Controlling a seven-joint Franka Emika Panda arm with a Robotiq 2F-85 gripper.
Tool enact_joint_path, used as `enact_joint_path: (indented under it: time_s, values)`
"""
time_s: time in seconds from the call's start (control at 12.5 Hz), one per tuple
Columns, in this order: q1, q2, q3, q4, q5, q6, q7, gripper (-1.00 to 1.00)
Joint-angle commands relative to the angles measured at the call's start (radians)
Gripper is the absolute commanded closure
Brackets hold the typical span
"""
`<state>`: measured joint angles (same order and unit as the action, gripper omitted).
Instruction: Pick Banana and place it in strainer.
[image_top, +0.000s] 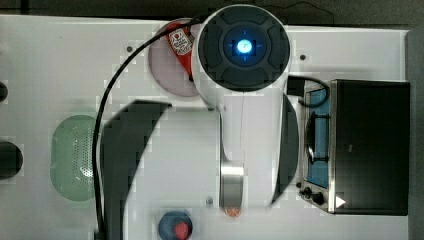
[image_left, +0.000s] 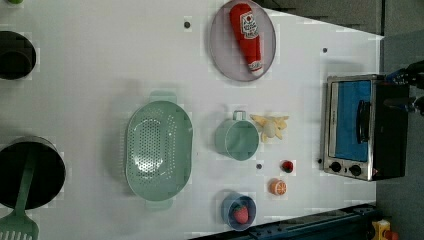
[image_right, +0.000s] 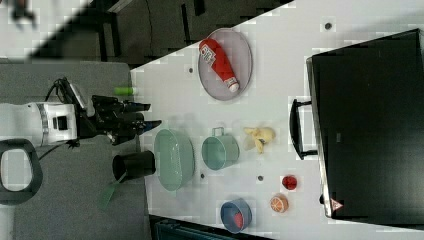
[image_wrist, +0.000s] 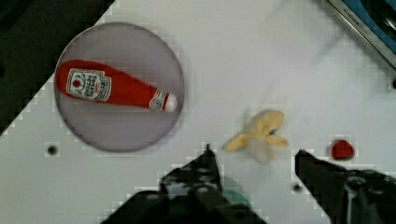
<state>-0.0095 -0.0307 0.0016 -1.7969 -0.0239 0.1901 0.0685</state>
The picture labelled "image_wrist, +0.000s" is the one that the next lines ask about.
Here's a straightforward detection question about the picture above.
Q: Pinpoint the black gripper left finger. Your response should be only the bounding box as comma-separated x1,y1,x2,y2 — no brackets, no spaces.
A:
101,147,267,224

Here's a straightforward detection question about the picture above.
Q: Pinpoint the yellow plush banana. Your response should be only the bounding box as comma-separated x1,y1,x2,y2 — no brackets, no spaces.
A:
222,111,290,165

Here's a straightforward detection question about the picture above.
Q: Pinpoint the grey round plate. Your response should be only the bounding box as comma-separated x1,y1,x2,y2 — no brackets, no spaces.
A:
54,22,185,152

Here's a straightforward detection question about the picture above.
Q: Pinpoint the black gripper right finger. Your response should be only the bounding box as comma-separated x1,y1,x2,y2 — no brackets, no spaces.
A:
294,149,396,224

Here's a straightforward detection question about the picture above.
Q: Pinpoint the small red plush strawberry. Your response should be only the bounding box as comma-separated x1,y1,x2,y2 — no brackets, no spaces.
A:
331,140,355,161

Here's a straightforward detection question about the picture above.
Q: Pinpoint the red plush ketchup bottle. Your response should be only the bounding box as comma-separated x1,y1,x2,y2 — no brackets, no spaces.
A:
55,60,178,112

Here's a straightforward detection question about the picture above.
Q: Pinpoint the silver toaster oven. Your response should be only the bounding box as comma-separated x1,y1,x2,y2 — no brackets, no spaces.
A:
325,0,396,69

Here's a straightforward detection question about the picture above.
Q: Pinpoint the small green round plate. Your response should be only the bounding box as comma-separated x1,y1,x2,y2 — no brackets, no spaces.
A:
222,176,251,207

